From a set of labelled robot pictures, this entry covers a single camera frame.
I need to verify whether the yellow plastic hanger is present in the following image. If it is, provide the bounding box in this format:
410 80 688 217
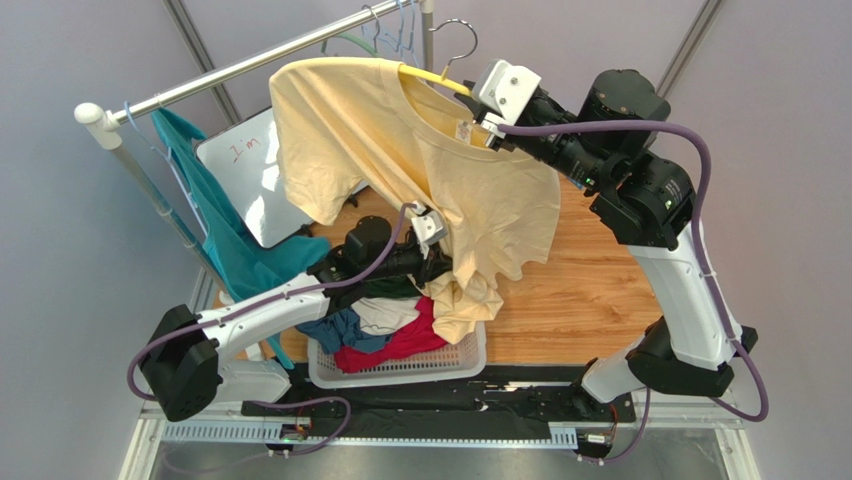
397 17 480 98

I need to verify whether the red garment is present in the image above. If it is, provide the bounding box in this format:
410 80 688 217
333 297 448 374

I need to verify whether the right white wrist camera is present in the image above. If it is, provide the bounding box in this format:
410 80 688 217
471 59 541 145

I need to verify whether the teal t shirt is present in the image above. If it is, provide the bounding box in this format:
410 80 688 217
147 108 332 371

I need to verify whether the pale yellow t shirt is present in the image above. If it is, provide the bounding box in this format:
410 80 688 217
268 57 561 344

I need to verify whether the metal clothes rack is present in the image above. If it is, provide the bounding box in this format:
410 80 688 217
74 1 435 290

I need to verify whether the white laundry basket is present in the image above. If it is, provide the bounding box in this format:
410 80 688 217
307 322 487 389

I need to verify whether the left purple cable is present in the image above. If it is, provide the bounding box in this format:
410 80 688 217
126 202 417 402

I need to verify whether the blue hanger holding teal shirt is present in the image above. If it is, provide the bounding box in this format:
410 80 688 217
123 100 208 235

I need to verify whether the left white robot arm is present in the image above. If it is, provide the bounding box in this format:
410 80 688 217
129 216 452 422

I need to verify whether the blue garment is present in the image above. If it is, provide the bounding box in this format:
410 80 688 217
296 309 392 355

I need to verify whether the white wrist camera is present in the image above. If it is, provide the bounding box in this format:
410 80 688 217
409 201 449 259
471 59 541 145

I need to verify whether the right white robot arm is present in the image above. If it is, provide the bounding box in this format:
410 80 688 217
462 61 758 403

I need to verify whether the white garment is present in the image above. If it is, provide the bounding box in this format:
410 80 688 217
351 298 420 336

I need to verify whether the green plastic hanger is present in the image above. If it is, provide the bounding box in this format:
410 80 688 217
320 33 380 58

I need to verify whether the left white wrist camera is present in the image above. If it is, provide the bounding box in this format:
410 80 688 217
409 201 449 259

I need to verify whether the dark green garment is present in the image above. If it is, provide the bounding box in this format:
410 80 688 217
365 276 422 299

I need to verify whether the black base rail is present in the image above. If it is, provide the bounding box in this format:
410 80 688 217
236 365 641 457

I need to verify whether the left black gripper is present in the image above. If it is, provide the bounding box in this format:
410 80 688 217
363 243 461 291

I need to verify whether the whiteboard with red writing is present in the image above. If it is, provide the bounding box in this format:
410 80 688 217
195 107 315 253

